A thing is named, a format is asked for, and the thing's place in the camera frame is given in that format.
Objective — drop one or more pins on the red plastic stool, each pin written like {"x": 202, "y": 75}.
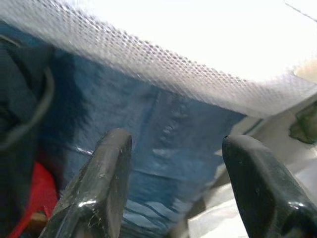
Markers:
{"x": 42, "y": 188}

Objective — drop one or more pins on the bubble-wrapped white washing machine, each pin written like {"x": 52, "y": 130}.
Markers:
{"x": 173, "y": 42}

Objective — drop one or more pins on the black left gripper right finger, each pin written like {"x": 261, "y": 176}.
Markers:
{"x": 267, "y": 193}

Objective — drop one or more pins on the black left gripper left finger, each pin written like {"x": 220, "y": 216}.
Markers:
{"x": 99, "y": 188}

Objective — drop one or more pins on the blue plastic tarp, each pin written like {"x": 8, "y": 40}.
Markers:
{"x": 161, "y": 148}

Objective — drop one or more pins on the black plastic bucket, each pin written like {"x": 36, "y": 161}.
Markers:
{"x": 22, "y": 148}

